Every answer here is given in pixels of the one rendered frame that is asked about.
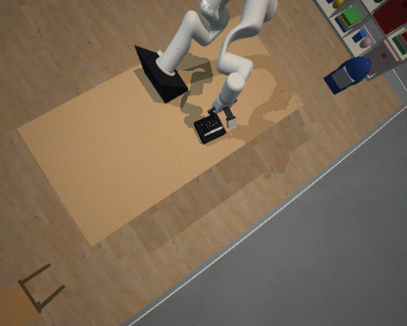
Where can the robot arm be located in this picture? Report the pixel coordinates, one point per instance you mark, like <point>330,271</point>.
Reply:
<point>194,27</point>

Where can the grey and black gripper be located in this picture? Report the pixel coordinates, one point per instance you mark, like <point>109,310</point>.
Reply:
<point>217,106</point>

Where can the black lighting desk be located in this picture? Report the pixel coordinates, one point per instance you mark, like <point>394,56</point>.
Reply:
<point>210,131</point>

